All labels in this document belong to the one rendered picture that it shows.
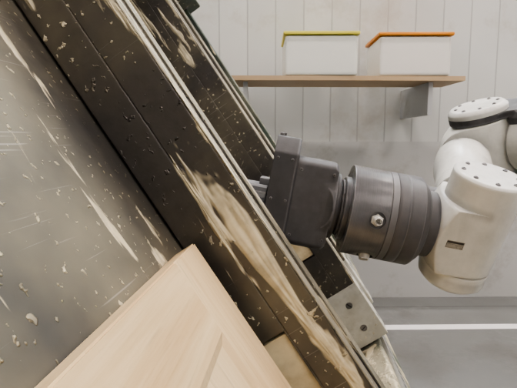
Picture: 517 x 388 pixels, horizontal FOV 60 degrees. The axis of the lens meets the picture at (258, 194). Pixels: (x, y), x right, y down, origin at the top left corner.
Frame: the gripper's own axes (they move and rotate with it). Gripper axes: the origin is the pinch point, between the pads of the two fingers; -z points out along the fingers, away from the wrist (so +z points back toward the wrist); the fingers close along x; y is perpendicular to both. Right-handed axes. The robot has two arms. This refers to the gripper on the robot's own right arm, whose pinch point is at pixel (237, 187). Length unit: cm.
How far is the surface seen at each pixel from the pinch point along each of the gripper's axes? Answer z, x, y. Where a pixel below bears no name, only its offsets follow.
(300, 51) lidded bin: -3, 62, -256
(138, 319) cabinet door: -1.0, -4.1, 24.5
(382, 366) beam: 28, -32, -34
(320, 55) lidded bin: 10, 61, -257
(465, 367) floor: 126, -106, -211
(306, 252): 11.1, -16.0, -44.0
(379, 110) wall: 66, 40, -326
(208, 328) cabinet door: 1.7, -6.9, 17.9
